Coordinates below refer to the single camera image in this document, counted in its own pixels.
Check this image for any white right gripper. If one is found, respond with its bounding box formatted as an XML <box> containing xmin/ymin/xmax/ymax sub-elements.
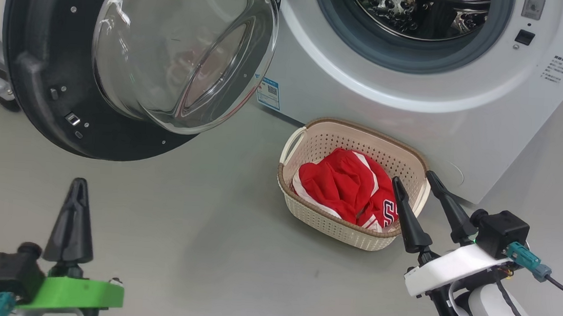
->
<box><xmin>384</xmin><ymin>168</ymin><xmax>518</xmax><ymax>303</ymax></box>

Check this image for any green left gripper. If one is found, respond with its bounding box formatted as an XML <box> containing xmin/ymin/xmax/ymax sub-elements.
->
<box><xmin>16</xmin><ymin>176</ymin><xmax>131</xmax><ymax>315</ymax></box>

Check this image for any plain red garment white trim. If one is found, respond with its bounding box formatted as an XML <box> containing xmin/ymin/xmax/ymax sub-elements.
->
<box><xmin>290</xmin><ymin>145</ymin><xmax>395</xmax><ymax>226</ymax></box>

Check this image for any washing machine door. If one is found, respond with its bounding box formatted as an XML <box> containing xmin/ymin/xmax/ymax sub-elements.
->
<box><xmin>0</xmin><ymin>0</ymin><xmax>281</xmax><ymax>171</ymax></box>

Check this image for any white front-load washing machine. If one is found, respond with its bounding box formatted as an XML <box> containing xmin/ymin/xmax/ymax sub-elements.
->
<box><xmin>248</xmin><ymin>0</ymin><xmax>563</xmax><ymax>210</ymax></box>

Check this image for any cream perforated laundry basket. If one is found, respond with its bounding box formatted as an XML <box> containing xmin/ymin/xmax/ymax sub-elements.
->
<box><xmin>273</xmin><ymin>115</ymin><xmax>435</xmax><ymax>255</ymax></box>

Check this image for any blue energy label sticker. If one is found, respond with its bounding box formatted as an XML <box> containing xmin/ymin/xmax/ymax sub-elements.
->
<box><xmin>256</xmin><ymin>77</ymin><xmax>282</xmax><ymax>112</ymax></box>

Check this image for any right teal connector camera cable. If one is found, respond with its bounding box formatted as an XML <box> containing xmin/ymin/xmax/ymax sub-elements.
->
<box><xmin>503</xmin><ymin>241</ymin><xmax>563</xmax><ymax>304</ymax></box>

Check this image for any teal connector camera cable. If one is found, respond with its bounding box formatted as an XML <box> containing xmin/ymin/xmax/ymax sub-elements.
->
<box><xmin>0</xmin><ymin>291</ymin><xmax>17</xmax><ymax>316</ymax></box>
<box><xmin>503</xmin><ymin>241</ymin><xmax>563</xmax><ymax>304</ymax></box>

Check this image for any left teal connector camera cable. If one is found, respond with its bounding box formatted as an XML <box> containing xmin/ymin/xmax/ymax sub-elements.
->
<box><xmin>0</xmin><ymin>291</ymin><xmax>17</xmax><ymax>316</ymax></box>

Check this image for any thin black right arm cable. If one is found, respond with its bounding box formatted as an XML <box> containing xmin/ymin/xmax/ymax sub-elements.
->
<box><xmin>493</xmin><ymin>278</ymin><xmax>545</xmax><ymax>316</ymax></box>

